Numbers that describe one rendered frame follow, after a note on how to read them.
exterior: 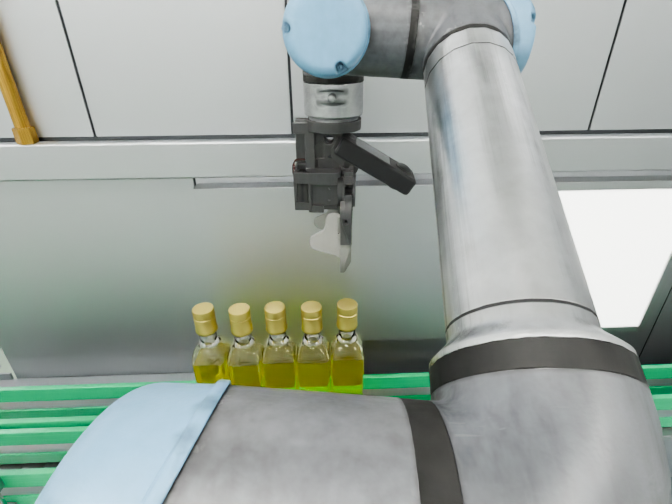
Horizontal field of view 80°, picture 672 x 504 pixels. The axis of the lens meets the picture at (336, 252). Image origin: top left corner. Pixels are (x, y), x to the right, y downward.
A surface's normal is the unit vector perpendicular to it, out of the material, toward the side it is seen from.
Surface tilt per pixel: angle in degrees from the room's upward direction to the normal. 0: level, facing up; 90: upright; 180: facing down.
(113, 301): 90
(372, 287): 90
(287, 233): 90
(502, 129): 28
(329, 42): 90
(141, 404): 15
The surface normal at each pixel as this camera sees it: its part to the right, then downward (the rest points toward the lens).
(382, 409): 0.07, -0.99
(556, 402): -0.15, -0.71
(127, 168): 0.04, 0.48
